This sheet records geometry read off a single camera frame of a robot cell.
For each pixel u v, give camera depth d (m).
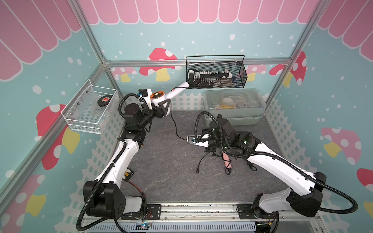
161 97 0.66
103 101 0.78
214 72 0.91
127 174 0.86
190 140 0.55
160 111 0.65
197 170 0.88
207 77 0.87
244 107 1.00
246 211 0.74
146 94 0.62
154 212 0.75
